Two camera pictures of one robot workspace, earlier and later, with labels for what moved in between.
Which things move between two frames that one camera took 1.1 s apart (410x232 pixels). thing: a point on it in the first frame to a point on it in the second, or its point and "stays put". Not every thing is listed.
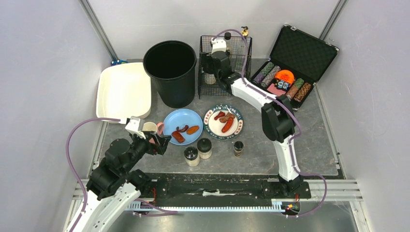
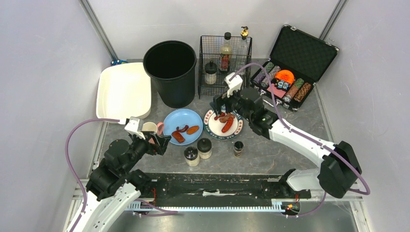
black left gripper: [153, 143] stays put
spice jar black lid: [210, 78] stays put
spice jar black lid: [204, 148] stays put
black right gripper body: [207, 64] to [225, 101]
